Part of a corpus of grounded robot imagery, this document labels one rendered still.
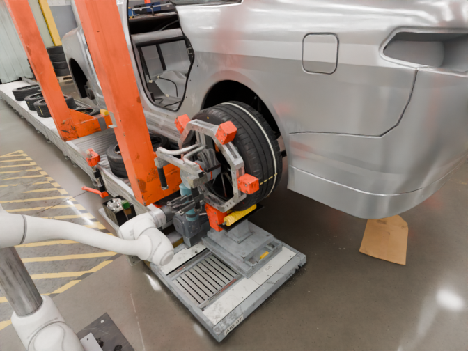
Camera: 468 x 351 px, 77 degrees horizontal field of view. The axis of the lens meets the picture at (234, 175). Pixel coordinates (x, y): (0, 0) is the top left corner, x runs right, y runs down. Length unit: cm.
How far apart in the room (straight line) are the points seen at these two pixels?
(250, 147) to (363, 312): 122
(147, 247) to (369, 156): 98
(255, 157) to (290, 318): 102
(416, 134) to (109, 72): 152
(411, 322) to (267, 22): 181
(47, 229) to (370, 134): 125
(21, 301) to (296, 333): 138
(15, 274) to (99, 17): 125
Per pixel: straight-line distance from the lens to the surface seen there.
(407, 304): 223
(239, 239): 214
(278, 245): 219
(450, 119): 137
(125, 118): 191
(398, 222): 280
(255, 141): 158
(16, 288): 148
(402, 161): 135
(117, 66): 187
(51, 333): 148
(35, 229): 120
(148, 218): 141
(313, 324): 201
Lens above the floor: 166
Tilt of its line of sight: 29 degrees down
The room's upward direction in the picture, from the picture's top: 6 degrees counter-clockwise
